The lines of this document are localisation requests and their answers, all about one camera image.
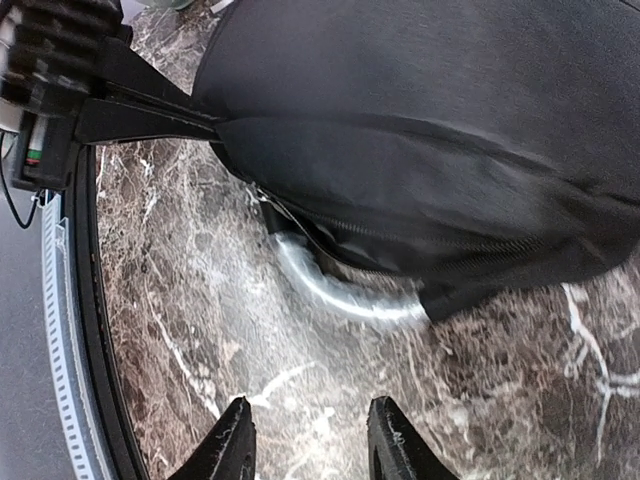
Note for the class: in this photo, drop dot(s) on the black front rail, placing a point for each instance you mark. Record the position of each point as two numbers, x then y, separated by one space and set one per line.
121 444

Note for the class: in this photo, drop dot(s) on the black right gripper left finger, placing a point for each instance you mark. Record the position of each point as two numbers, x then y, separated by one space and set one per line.
228 452

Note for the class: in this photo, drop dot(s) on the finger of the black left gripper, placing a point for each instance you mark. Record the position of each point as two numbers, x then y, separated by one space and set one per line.
145 125
130 78

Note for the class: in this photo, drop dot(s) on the black student bag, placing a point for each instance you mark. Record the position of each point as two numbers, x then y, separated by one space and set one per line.
474 146

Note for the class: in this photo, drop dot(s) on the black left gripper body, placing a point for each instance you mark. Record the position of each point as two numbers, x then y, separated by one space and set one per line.
56 85

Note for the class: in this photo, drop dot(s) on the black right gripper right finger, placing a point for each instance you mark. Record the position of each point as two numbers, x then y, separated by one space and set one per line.
396 449

